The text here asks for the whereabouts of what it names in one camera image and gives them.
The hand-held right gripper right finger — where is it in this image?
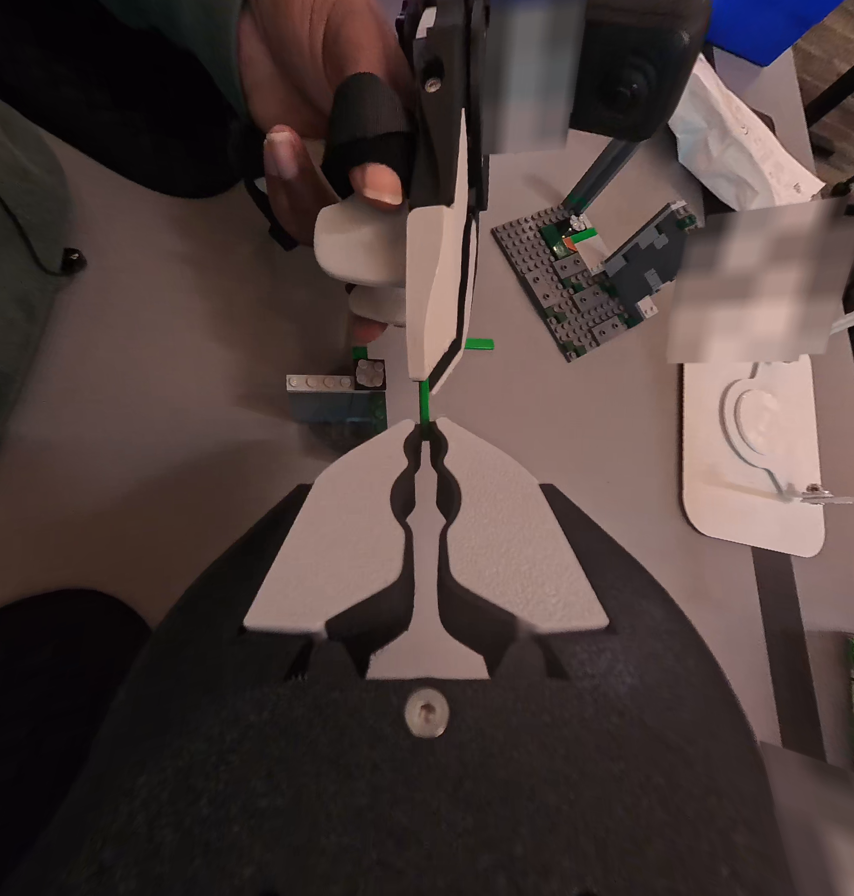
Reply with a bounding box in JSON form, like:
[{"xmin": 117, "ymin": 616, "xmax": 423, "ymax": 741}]
[{"xmin": 427, "ymin": 418, "xmax": 611, "ymax": 680}]

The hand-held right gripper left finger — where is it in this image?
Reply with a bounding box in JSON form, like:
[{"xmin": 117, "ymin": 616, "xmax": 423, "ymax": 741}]
[{"xmin": 243, "ymin": 419, "xmax": 428, "ymax": 680}]

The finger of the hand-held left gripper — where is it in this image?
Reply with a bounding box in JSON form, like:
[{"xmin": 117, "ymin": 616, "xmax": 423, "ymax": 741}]
[
  {"xmin": 425, "ymin": 209, "xmax": 481, "ymax": 398},
  {"xmin": 403, "ymin": 107, "xmax": 470, "ymax": 384}
]

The grey brick wall assembly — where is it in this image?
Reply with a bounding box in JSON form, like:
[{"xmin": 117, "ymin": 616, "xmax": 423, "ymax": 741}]
[{"xmin": 285, "ymin": 346, "xmax": 389, "ymax": 449}]

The blue plastic storage bin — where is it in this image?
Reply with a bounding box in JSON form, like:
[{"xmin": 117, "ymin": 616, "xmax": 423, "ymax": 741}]
[{"xmin": 703, "ymin": 0, "xmax": 840, "ymax": 67}]

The grey desk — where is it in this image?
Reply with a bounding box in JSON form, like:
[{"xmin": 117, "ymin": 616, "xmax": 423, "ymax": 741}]
[{"xmin": 0, "ymin": 42, "xmax": 854, "ymax": 771}]

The person's left hand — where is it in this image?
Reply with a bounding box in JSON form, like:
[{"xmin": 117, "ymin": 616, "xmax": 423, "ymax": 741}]
[{"xmin": 238, "ymin": 0, "xmax": 415, "ymax": 344}]

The grey brick baseplate build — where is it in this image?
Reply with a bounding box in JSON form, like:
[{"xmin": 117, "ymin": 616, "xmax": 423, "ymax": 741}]
[{"xmin": 492, "ymin": 136, "xmax": 701, "ymax": 364}]

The pale wooden book stand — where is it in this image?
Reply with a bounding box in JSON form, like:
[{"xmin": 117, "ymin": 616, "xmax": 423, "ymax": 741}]
[{"xmin": 682, "ymin": 304, "xmax": 854, "ymax": 559}]

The person's green sweater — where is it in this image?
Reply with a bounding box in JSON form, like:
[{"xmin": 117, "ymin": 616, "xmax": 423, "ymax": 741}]
[{"xmin": 0, "ymin": 91, "xmax": 74, "ymax": 484}]

